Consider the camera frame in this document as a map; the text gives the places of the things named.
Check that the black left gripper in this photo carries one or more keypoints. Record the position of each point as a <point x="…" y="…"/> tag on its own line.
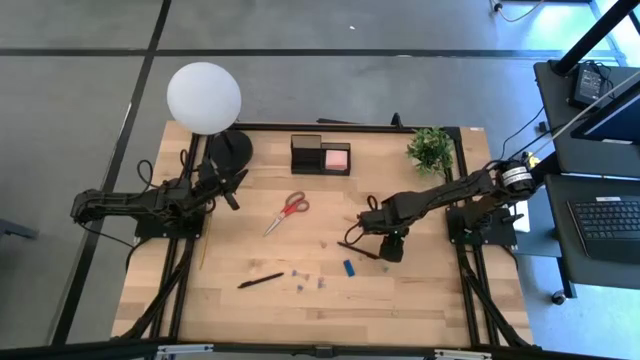
<point x="210" y="182"/>

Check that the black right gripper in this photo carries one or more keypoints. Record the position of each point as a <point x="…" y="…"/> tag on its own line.
<point x="387" y="217"/>

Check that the black pen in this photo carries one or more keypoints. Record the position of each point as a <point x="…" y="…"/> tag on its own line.
<point x="260" y="280"/>
<point x="355" y="249"/>

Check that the blue eraser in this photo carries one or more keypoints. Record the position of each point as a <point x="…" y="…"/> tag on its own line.
<point x="349" y="268"/>

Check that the pink sticky notes pad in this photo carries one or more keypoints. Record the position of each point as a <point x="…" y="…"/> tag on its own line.
<point x="336" y="160"/>

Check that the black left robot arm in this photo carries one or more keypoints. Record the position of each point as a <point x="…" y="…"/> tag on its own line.
<point x="125" y="200"/>

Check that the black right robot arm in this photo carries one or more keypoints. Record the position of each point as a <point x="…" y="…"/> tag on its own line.
<point x="450" y="192"/>

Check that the black mesh desk organizer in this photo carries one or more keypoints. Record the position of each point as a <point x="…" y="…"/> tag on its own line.
<point x="306" y="162"/>

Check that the white globe lamp black base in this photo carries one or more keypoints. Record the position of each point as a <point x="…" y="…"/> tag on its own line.
<point x="204" y="97"/>

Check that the green plant in white pot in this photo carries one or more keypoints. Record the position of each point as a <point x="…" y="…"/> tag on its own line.
<point x="430" y="150"/>

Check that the black clamp knob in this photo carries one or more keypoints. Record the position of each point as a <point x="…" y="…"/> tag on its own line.
<point x="396" y="121"/>

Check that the white paper sheet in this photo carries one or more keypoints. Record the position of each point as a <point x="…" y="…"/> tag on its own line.
<point x="522" y="222"/>

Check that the black caster wheel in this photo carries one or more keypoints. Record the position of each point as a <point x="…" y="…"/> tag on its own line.
<point x="559" y="298"/>

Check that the black side desk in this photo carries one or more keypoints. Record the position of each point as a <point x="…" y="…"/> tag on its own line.
<point x="555" y="125"/>
<point x="590" y="275"/>

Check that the black keyboard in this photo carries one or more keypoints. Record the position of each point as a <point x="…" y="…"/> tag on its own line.
<point x="605" y="225"/>

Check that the grey chair part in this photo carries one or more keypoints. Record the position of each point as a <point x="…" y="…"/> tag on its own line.
<point x="15" y="229"/>

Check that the black power adapter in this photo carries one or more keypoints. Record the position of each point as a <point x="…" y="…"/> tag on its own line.
<point x="587" y="85"/>

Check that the black desk monitor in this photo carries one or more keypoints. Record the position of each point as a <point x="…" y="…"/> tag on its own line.
<point x="615" y="125"/>

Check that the black vertical support pole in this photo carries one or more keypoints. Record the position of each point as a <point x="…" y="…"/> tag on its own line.
<point x="595" y="35"/>

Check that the black aluminium table frame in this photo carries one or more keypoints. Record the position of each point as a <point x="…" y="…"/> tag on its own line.
<point x="360" y="128"/>

